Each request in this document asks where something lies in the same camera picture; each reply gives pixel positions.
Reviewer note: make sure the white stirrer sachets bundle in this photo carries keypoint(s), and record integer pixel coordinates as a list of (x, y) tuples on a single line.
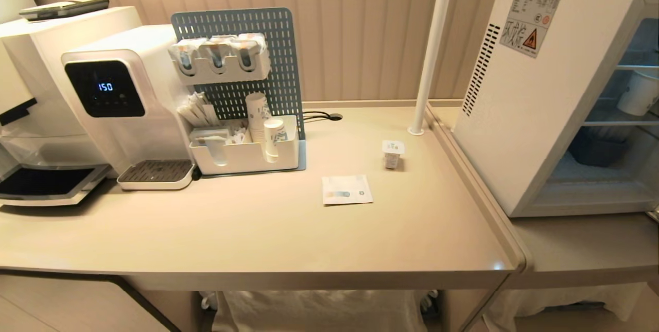
[(198, 111)]

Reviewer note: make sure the stack of white paper cups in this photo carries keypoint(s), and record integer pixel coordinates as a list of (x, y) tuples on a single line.
[(256, 116)]

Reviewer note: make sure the white coffee machine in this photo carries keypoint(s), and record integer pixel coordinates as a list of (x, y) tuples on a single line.
[(36, 95)]

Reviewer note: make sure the black remote control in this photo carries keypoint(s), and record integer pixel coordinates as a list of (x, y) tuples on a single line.
[(64, 8)]

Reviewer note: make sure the white fridge warning label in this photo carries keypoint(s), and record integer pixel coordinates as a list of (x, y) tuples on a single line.
[(533, 17)]

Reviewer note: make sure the white pegboard shelf holder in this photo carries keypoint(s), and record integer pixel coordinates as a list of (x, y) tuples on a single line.
[(221, 62)]

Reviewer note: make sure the white paper cup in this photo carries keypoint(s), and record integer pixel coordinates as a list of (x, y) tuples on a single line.
[(638, 94)]

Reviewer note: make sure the white desktop organizer box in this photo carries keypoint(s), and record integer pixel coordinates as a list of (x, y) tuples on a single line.
[(247, 156)]

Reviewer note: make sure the white water dispenser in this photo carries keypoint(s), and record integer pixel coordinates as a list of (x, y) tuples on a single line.
[(134, 95)]

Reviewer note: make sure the white printed paper card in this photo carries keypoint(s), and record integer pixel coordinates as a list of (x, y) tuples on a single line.
[(346, 189)]

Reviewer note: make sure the grey blue pegboard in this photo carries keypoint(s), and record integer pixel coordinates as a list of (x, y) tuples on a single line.
[(280, 59)]

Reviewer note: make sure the small stack paper cups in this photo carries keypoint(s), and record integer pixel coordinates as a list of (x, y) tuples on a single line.
[(273, 139)]

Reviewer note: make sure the white mini fridge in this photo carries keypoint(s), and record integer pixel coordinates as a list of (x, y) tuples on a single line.
[(535, 116)]

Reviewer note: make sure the white support pole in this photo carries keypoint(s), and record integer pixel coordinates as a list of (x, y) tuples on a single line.
[(431, 49)]

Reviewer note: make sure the dark blue tray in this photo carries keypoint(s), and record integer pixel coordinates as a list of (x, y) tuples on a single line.
[(597, 147)]

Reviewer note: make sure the small white lidded cup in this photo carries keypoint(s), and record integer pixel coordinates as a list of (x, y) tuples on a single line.
[(392, 155)]

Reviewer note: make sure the white drip tray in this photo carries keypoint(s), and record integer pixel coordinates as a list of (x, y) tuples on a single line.
[(156, 174)]

